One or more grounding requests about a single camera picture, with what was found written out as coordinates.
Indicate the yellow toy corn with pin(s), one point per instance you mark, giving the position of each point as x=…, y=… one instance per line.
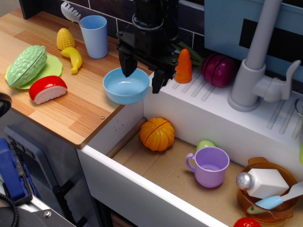
x=65, y=39

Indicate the light blue plastic bowl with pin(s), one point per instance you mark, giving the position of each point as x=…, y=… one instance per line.
x=126, y=90

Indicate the light green plastic plate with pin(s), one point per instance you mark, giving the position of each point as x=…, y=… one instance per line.
x=53, y=67

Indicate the green toy lime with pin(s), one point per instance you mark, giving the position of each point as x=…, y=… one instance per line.
x=204, y=144

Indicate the red and white toy sushi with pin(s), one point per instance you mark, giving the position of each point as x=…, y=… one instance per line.
x=47, y=88

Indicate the red toy tomato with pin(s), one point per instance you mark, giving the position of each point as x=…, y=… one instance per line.
x=246, y=222

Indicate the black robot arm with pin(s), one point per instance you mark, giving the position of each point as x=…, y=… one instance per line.
x=156, y=7

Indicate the light blue plastic cup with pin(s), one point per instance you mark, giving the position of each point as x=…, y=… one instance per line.
x=94, y=32

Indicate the blue clamp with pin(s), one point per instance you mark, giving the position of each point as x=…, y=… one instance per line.
x=17, y=185

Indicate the orange toy carrot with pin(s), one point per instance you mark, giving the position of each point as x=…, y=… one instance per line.
x=187, y=60

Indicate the white plastic pasta server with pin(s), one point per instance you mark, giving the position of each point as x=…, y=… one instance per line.
x=71, y=13

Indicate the purple toy onion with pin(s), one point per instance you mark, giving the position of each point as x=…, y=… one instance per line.
x=219, y=70

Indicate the orange toy pumpkin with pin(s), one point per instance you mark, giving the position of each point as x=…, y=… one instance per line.
x=157, y=134

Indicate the yellow toy banana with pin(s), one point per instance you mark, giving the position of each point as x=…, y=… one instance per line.
x=75, y=58

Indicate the grey toy faucet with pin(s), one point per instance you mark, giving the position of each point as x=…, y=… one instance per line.
x=251, y=83

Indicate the white toy salt shaker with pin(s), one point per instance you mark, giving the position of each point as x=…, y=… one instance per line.
x=262, y=183

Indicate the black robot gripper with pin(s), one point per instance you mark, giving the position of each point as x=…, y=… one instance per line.
x=149, y=44

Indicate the grey metal stand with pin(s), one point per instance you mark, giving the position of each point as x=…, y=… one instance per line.
x=56, y=172

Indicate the green toy bitter melon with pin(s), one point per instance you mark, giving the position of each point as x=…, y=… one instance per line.
x=27, y=66

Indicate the purple plastic mug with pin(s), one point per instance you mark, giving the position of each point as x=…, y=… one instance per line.
x=209, y=165

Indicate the light blue backsplash panel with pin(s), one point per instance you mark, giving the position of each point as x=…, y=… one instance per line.
x=230, y=26

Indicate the white toy sink unit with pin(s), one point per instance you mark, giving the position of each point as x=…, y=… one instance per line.
x=156, y=189

